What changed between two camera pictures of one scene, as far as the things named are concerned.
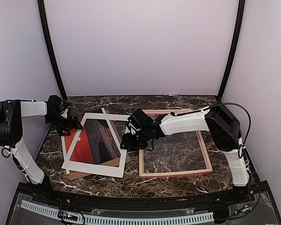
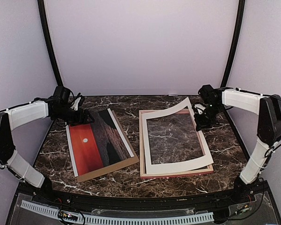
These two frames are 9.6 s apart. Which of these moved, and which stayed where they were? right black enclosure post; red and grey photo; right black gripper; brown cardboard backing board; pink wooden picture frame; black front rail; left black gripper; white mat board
Moved: white mat board; brown cardboard backing board; left black gripper; right black gripper
Stayed: pink wooden picture frame; black front rail; right black enclosure post; red and grey photo
